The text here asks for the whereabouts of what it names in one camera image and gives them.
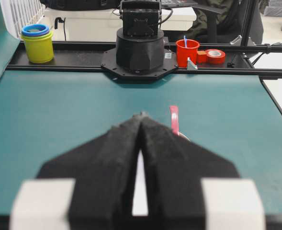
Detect black cable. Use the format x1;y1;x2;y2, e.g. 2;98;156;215
54;17;67;41

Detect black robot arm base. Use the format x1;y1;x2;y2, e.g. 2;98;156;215
101;0;178;80

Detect blue stick in cup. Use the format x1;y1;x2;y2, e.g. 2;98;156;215
183;35;188;48

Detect metal corner bracket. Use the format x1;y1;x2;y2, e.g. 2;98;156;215
187;57;198;70

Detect red plastic cup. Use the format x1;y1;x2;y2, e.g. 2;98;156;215
176;39;200;68

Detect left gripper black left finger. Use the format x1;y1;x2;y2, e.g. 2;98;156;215
37;115;141;230

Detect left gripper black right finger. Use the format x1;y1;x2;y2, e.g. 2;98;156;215
139;117;239;230

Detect red tape roll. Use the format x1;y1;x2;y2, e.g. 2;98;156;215
197;49;226;64

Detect red plastic spoon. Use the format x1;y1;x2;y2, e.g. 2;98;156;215
169;105;189;141

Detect stacked yellow-green blue cups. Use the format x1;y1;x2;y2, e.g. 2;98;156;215
21;24;54;64

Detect black office chair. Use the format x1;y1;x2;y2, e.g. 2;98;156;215
187;0;264;44

